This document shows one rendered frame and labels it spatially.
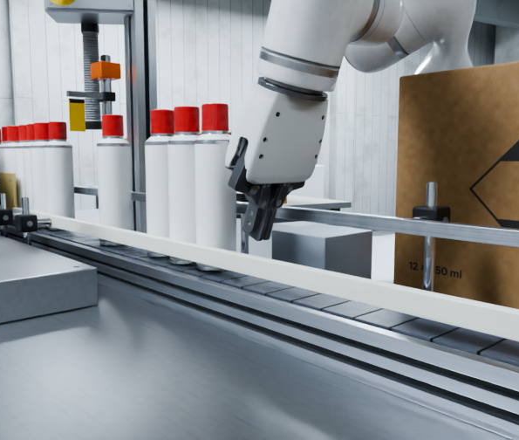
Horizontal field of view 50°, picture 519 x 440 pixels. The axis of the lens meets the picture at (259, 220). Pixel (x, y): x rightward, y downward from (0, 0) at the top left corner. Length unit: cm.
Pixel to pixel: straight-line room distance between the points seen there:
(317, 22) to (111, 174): 46
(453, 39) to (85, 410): 78
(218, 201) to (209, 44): 565
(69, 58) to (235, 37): 183
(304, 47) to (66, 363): 37
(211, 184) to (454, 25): 50
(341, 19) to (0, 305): 48
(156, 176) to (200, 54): 547
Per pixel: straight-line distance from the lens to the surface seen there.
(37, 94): 552
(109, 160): 89
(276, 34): 56
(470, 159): 67
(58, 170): 111
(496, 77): 66
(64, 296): 73
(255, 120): 56
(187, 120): 72
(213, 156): 67
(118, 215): 89
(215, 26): 636
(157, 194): 77
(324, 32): 55
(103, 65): 110
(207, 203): 67
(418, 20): 97
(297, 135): 58
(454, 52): 100
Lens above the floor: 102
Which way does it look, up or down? 7 degrees down
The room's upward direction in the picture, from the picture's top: straight up
